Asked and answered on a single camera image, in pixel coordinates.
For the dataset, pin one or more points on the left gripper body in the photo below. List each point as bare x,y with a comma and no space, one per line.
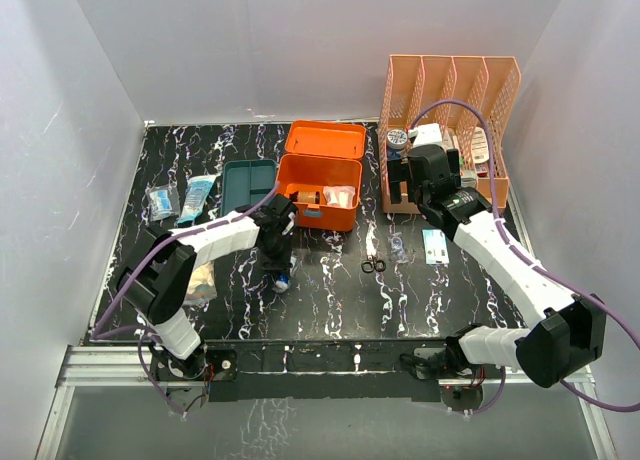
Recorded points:
279,250

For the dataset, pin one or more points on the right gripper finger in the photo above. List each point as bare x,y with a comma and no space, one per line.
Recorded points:
453,160
398,180

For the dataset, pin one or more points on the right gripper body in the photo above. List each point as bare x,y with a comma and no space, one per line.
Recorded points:
418,199

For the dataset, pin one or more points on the white blue small bottle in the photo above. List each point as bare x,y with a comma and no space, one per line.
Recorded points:
283,280

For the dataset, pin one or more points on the brown bottle orange cap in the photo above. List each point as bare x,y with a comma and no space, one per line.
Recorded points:
306,197

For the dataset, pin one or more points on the white gauze pad pack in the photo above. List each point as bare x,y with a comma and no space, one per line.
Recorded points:
340,196

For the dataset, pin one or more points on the light blue long packet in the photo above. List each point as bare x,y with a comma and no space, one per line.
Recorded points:
198,190

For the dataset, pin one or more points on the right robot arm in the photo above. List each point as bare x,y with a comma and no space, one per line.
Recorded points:
563,331

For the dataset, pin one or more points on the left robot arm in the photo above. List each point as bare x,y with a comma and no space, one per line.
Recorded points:
155,278

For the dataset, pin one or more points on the orange medicine box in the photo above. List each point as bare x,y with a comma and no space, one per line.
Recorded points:
319,154

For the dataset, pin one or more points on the white pill blister pack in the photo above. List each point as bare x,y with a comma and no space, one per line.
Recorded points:
479,146

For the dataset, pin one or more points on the blue round tin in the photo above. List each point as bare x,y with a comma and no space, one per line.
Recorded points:
397,139

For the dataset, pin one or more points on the teal divided tray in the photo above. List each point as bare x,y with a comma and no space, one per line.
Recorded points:
246,182

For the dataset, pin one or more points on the peach desk file organizer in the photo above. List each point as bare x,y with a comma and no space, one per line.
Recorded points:
414,82

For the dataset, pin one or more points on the white blue sachet packet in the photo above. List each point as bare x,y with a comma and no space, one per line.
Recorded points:
435,245

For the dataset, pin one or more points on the beige bandage bag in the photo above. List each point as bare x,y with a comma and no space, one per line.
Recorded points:
201,289

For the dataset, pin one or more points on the clear bag blue items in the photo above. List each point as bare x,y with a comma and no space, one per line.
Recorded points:
164,202

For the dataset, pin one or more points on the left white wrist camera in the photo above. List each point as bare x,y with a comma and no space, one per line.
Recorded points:
288,222

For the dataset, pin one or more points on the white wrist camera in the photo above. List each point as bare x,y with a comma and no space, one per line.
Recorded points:
288,222
426,134

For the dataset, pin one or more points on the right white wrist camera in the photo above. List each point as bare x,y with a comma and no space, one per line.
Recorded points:
426,134

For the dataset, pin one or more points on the black handled scissors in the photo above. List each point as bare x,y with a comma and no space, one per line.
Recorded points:
372,263

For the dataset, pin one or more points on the aluminium frame rail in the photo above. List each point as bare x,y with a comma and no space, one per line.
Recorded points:
283,409

